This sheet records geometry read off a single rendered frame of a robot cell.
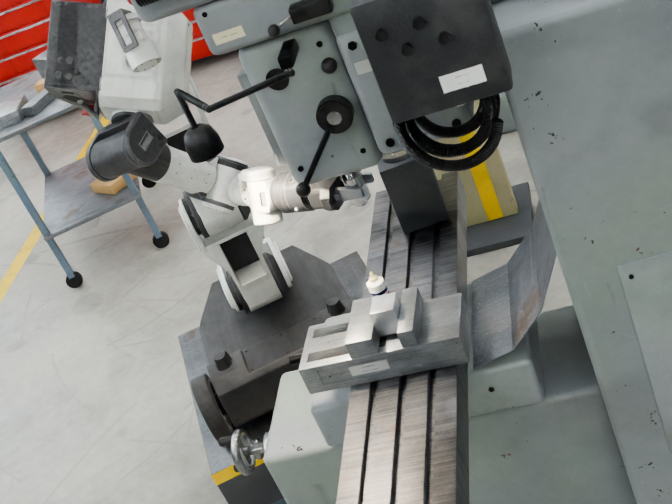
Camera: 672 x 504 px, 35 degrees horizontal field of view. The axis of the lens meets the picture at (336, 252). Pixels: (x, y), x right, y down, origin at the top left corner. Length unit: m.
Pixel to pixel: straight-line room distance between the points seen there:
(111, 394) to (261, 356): 1.46
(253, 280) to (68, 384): 1.71
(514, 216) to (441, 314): 2.08
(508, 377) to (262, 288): 1.05
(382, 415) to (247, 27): 0.79
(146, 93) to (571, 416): 1.16
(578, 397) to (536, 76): 0.78
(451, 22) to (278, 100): 0.49
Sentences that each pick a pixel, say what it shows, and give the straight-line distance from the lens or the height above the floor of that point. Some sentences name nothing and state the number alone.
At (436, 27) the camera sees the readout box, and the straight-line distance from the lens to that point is 1.66.
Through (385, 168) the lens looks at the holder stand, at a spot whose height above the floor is 1.09.
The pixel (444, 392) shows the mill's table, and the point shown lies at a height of 0.90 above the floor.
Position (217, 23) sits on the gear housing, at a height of 1.69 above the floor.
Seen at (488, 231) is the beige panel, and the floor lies 0.03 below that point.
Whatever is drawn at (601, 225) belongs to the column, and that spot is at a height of 1.14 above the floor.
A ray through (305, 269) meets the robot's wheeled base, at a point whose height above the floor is 0.57.
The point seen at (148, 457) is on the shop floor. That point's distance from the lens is 3.96.
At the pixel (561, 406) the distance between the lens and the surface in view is 2.35.
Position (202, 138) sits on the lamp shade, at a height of 1.48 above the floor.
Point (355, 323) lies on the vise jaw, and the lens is 2.21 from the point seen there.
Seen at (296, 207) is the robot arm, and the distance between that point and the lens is 2.26.
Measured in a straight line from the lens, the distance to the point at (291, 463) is 2.50.
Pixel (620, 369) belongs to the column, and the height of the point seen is 0.80.
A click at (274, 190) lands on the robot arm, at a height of 1.27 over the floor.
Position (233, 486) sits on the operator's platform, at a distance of 3.10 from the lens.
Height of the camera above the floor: 2.23
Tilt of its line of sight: 29 degrees down
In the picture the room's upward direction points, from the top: 24 degrees counter-clockwise
